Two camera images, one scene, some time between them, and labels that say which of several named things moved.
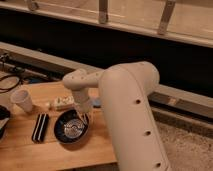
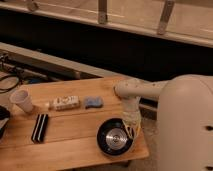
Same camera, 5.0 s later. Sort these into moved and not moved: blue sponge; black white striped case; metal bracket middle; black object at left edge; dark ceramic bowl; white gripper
Moved: dark ceramic bowl; white gripper
Not moved: black white striped case; metal bracket middle; blue sponge; black object at left edge
